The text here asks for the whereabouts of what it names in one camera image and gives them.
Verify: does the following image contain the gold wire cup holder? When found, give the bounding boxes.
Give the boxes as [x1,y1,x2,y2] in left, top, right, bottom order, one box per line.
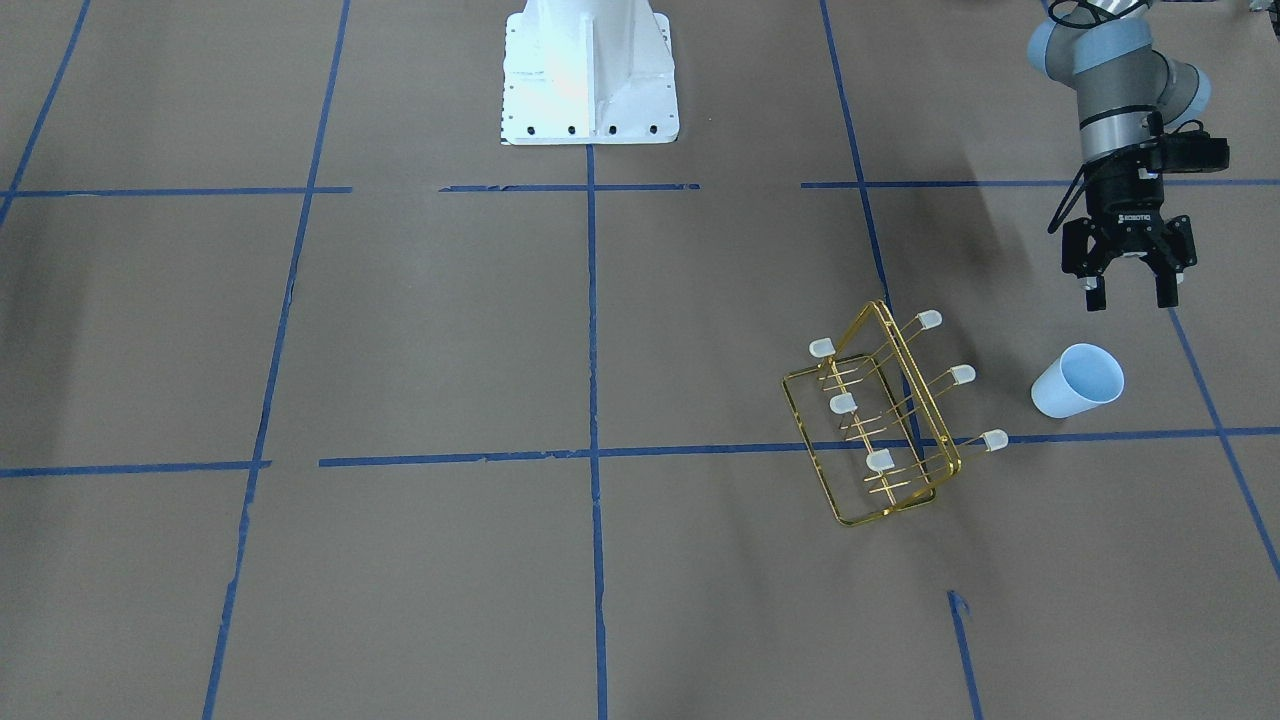
[780,300,1011,527]

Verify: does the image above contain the light blue plastic cup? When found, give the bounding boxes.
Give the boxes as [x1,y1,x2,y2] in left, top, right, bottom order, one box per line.
[1030,343,1125,419]

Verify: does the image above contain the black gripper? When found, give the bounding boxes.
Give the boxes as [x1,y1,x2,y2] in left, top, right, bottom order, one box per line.
[1061,140,1197,313]

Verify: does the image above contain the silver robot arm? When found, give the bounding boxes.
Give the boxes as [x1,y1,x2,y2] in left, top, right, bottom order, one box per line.
[1027,1,1230,311]

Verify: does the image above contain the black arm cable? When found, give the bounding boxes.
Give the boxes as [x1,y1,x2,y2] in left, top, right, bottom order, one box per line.
[1047,160,1091,234]

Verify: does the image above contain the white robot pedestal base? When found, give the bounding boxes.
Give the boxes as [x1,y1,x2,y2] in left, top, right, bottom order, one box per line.
[499,1,681,146]

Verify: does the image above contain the blue tape grid lines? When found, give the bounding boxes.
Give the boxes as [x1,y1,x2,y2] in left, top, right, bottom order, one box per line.
[3,1,1277,719]

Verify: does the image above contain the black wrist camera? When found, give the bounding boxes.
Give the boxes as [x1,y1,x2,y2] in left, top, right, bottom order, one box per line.
[1156,131,1231,174]

